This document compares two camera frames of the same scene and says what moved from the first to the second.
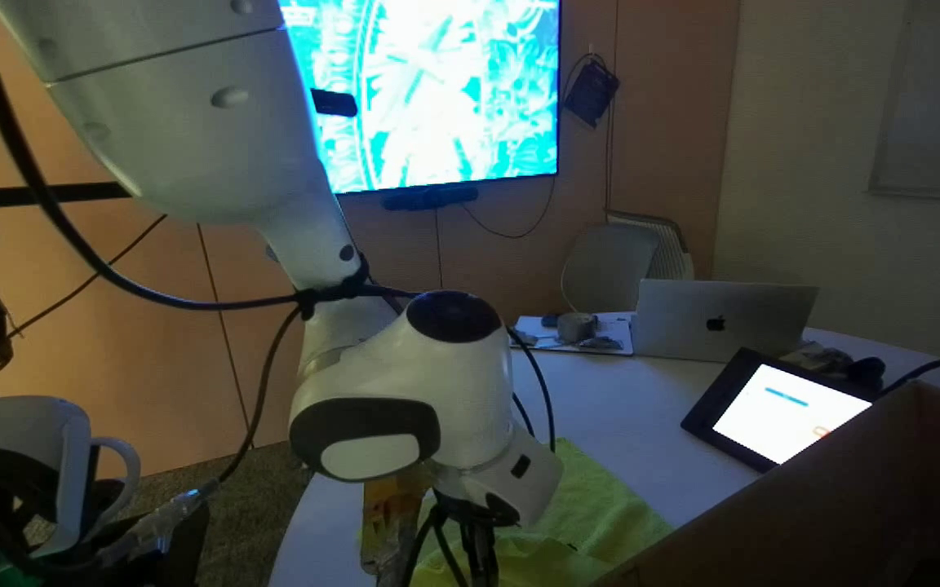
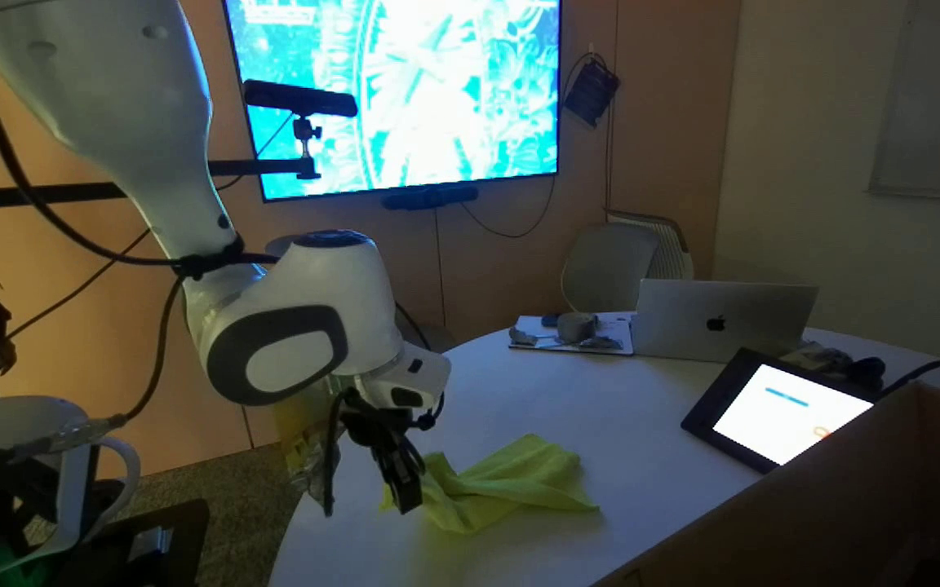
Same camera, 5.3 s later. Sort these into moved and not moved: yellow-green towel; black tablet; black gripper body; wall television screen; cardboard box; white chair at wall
Moved: yellow-green towel; black gripper body
Not moved: wall television screen; black tablet; cardboard box; white chair at wall
